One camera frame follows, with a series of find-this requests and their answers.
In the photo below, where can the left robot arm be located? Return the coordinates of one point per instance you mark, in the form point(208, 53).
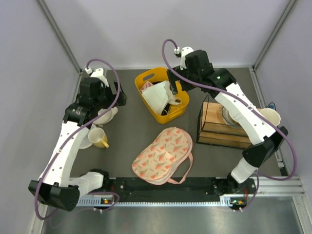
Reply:
point(55, 187)

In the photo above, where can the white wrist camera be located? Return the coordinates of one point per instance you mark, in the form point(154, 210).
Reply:
point(182, 53)
point(95, 75)

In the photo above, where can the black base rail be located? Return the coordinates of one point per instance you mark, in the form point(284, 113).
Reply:
point(193, 189)

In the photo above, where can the blue paper cup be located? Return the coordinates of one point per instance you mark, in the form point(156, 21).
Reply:
point(271, 114)

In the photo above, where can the yellow plastic basket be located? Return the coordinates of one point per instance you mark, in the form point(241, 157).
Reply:
point(157, 75)

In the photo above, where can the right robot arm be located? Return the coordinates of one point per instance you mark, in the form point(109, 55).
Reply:
point(195, 70)

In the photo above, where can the white mesh laundry bag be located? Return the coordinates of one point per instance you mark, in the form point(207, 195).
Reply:
point(104, 119)

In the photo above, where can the yellow mug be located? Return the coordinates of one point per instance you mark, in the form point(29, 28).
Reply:
point(98, 138)

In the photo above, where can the pale mint green bra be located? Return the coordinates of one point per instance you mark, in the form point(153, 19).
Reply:
point(159, 95)

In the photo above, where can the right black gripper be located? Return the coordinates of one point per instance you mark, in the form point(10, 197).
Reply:
point(173, 77)

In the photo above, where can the floral mesh laundry bag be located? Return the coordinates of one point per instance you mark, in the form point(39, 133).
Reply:
point(157, 163)

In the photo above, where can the white ceramic bowl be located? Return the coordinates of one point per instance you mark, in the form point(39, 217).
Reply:
point(227, 118)

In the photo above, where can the black bra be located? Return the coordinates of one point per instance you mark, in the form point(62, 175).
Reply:
point(166, 110)

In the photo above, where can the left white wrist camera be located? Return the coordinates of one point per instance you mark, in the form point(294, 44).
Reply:
point(95, 75)

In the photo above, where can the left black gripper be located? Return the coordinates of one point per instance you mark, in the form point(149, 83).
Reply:
point(112, 97)

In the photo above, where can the pink satin bra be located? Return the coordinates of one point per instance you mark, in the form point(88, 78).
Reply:
point(145, 86)

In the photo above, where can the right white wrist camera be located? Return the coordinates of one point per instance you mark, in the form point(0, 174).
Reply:
point(182, 53)

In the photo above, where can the white marble plate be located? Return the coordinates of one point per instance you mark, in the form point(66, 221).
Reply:
point(86, 143)

